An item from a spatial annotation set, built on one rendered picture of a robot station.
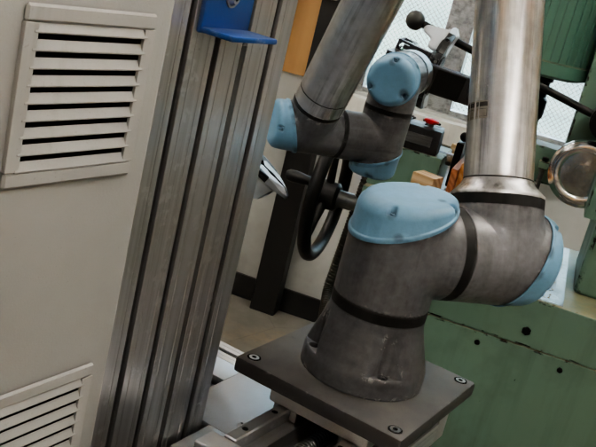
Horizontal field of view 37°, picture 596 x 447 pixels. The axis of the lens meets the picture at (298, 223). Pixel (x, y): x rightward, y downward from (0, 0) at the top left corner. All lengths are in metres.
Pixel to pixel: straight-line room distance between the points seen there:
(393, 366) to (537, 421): 0.70
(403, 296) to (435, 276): 0.04
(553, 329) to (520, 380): 0.11
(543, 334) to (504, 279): 0.58
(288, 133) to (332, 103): 0.08
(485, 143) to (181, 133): 0.41
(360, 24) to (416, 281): 0.37
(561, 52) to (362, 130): 0.49
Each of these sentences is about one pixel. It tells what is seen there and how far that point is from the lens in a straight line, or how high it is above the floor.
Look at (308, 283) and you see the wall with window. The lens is 3.32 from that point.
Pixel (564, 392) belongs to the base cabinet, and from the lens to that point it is 1.70.
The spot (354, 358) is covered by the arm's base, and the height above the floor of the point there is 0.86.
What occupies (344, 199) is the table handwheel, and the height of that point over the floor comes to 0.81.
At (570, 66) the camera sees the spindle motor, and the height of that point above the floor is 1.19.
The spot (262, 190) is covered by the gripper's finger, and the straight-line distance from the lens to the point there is 1.79.
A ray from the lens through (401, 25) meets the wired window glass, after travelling 3.18.
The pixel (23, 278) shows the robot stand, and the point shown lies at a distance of 0.70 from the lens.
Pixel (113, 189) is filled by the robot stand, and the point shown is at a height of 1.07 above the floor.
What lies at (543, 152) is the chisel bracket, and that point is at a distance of 1.77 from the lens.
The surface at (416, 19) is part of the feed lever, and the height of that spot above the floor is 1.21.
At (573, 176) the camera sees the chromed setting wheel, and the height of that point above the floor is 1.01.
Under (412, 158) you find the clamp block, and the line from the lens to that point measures 1.79.
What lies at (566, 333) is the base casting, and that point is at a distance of 1.66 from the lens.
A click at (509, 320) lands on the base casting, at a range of 1.66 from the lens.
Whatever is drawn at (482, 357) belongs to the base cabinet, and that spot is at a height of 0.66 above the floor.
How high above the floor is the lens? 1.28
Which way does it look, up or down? 17 degrees down
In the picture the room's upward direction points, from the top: 14 degrees clockwise
